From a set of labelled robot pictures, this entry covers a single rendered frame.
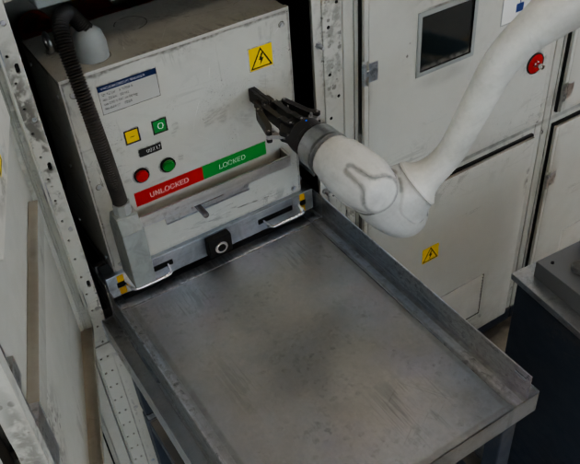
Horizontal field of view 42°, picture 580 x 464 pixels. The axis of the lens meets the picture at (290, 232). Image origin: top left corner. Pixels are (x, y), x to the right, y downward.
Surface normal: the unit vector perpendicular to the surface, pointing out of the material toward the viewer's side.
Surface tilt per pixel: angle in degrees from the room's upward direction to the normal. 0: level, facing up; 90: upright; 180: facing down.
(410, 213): 93
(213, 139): 90
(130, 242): 90
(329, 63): 90
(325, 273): 0
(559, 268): 3
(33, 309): 0
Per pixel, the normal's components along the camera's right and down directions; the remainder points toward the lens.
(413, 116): 0.54, 0.52
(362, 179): -0.39, -0.17
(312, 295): -0.07, -0.76
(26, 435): 0.25, 0.61
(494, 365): -0.84, 0.39
